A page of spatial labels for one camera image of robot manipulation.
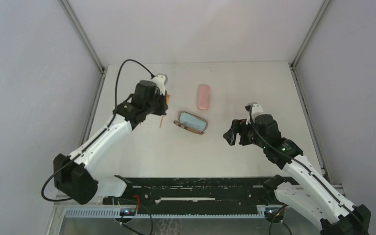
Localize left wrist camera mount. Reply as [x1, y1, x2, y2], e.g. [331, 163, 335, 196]
[151, 73, 168, 95]

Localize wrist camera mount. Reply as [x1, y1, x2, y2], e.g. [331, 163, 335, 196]
[245, 102, 264, 125]
[151, 73, 168, 95]

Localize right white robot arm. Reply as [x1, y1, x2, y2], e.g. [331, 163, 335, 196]
[223, 114, 371, 235]

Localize aluminium frame post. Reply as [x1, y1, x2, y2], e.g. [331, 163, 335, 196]
[290, 0, 333, 69]
[59, 0, 106, 73]

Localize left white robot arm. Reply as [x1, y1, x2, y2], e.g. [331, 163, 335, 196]
[52, 74, 168, 205]

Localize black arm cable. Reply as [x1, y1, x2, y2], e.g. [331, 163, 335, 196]
[248, 104, 369, 233]
[41, 59, 156, 202]

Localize pink glasses case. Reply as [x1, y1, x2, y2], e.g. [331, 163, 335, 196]
[197, 84, 211, 110]

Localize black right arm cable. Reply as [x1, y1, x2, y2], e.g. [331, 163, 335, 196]
[248, 104, 369, 233]

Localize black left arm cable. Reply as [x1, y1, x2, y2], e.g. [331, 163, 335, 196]
[41, 59, 156, 202]

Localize orange translucent sunglasses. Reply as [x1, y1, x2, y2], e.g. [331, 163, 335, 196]
[159, 94, 171, 128]

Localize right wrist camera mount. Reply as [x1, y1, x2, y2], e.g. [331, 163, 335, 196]
[245, 102, 264, 125]

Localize light blue cloth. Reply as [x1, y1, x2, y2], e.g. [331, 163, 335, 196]
[179, 112, 207, 132]

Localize aluminium frame post left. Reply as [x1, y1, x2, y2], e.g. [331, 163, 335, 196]
[59, 0, 106, 73]

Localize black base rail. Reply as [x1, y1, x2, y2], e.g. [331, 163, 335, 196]
[102, 177, 280, 217]

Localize aluminium frame post right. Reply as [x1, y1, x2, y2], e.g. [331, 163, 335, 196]
[290, 0, 333, 69]

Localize brown glasses case red stripe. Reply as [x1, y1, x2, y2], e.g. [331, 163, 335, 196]
[173, 111, 208, 135]

